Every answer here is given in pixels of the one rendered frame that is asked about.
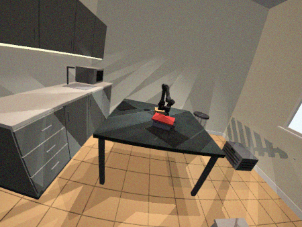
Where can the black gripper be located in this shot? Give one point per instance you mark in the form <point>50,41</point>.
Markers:
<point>167,110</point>

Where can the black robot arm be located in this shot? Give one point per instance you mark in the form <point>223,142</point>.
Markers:
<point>165,89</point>

